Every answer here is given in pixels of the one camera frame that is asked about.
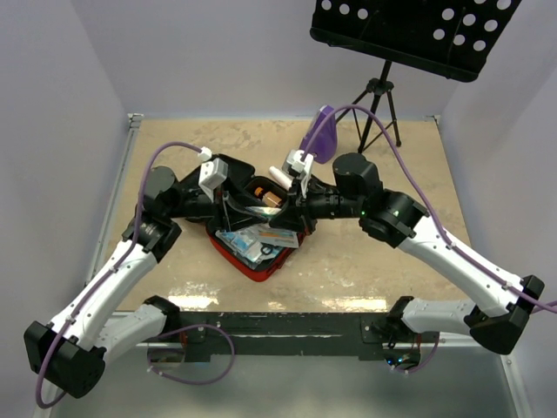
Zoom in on red black medicine case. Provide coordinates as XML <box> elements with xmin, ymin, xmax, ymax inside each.
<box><xmin>178</xmin><ymin>152</ymin><xmax>312</xmax><ymax>283</ymax></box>

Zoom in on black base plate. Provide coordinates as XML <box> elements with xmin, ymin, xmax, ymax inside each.
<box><xmin>164</xmin><ymin>311</ymin><xmax>438</xmax><ymax>362</ymax></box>

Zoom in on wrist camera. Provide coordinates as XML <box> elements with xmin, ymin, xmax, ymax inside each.
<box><xmin>283</xmin><ymin>150</ymin><xmax>314</xmax><ymax>198</ymax></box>
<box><xmin>198</xmin><ymin>147</ymin><xmax>228</xmax><ymax>202</ymax></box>

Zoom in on bandage packets pile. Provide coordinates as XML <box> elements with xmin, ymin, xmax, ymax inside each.
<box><xmin>248</xmin><ymin>225</ymin><xmax>302</xmax><ymax>248</ymax></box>

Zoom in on black music stand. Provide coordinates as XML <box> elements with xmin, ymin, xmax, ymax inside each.
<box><xmin>308</xmin><ymin>0</ymin><xmax>522</xmax><ymax>153</ymax></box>

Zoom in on purple metronome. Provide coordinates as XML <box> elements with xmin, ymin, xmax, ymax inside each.
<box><xmin>299</xmin><ymin>104</ymin><xmax>338</xmax><ymax>165</ymax></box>

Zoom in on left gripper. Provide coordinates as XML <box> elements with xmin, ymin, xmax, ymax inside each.
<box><xmin>167</xmin><ymin>170</ymin><xmax>268</xmax><ymax>233</ymax></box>

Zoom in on blue pouch packet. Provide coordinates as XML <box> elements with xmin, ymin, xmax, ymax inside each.
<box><xmin>247</xmin><ymin>206</ymin><xmax>281</xmax><ymax>218</ymax></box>

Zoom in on aluminium frame rail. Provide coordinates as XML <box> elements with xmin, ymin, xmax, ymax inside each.
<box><xmin>32</xmin><ymin>113</ymin><xmax>144</xmax><ymax>418</ymax></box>

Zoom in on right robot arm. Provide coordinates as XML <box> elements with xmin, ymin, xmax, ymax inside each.
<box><xmin>269</xmin><ymin>150</ymin><xmax>545</xmax><ymax>354</ymax></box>

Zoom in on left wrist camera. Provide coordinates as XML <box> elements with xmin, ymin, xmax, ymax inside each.
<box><xmin>198</xmin><ymin>147</ymin><xmax>228</xmax><ymax>202</ymax></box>

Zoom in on brown medicine bottle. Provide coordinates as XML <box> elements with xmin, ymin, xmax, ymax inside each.
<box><xmin>254</xmin><ymin>187</ymin><xmax>283</xmax><ymax>208</ymax></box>

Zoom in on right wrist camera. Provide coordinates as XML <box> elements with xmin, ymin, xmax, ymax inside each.
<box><xmin>283</xmin><ymin>150</ymin><xmax>314</xmax><ymax>198</ymax></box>

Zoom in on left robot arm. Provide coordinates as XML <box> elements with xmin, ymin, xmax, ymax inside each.
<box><xmin>23</xmin><ymin>157</ymin><xmax>255</xmax><ymax>408</ymax></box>

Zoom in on black handled scissors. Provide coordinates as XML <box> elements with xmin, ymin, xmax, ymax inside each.
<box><xmin>260</xmin><ymin>244</ymin><xmax>274</xmax><ymax>255</ymax></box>

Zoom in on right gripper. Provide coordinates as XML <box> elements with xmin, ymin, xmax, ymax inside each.
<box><xmin>271</xmin><ymin>174</ymin><xmax>364</xmax><ymax>235</ymax></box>

